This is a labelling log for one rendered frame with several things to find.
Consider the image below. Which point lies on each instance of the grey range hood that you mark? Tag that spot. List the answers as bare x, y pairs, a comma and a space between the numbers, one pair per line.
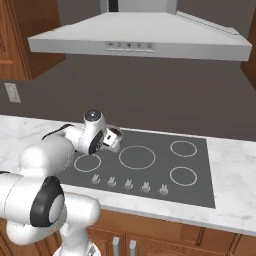
140, 30

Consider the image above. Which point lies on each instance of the brown wooden wall cupboard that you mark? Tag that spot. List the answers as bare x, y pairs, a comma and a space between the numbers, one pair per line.
250, 71
30, 20

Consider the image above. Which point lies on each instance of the black pan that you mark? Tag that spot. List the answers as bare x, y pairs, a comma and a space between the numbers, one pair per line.
56, 130

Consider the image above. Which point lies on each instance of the silver hob knob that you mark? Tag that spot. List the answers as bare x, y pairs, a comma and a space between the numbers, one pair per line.
128, 184
145, 187
163, 189
95, 179
111, 181

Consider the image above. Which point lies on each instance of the dark grey hob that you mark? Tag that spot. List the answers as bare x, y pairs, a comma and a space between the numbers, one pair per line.
160, 186

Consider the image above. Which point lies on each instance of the brown wooden cupboard door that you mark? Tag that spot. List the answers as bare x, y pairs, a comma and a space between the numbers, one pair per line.
105, 241
163, 246
216, 245

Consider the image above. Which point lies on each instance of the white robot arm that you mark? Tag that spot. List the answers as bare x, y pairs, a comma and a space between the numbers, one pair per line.
40, 166

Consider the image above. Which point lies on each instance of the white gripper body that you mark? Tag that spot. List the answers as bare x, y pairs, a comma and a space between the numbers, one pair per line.
117, 140

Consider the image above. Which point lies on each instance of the white wall socket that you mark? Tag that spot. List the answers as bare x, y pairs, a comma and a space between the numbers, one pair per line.
12, 92

